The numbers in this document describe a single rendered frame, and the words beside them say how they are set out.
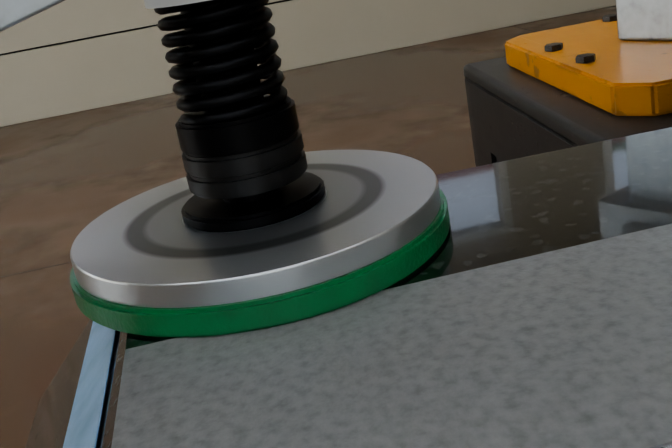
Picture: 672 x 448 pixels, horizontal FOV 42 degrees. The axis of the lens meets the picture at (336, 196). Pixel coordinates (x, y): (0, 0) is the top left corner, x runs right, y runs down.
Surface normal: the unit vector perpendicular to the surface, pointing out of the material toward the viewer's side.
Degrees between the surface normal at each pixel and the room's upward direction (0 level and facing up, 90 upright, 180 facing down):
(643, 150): 0
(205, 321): 90
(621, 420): 0
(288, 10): 90
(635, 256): 0
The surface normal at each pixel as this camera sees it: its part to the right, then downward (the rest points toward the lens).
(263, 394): -0.17, -0.94
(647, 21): -0.79, 0.32
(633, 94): -0.61, 0.34
